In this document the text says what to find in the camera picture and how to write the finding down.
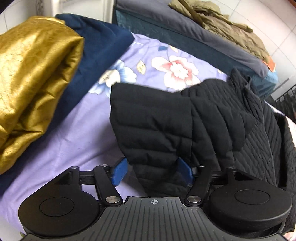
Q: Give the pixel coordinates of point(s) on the olive green padded jacket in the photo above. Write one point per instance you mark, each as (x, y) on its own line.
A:
(208, 15)

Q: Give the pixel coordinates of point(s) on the black wire rack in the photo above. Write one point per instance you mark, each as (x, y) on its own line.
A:
(286, 103)

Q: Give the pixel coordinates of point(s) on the purple floral bed sheet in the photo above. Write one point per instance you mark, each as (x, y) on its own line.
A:
(85, 138)

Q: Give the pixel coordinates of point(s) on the black quilted jacket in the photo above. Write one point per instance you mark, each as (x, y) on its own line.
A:
(241, 152)

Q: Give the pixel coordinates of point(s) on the navy blue folded garment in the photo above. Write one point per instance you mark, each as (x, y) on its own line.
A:
(104, 43)

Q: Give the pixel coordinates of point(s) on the dark grey teal bed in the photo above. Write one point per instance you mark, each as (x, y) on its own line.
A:
(155, 19)

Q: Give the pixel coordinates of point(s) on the gold shiny folded jacket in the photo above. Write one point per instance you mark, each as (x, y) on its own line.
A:
(39, 58)

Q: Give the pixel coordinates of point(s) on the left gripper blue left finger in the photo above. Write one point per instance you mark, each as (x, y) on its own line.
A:
(119, 171)

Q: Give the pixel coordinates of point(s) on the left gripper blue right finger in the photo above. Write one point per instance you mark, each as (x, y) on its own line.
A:
(186, 171)

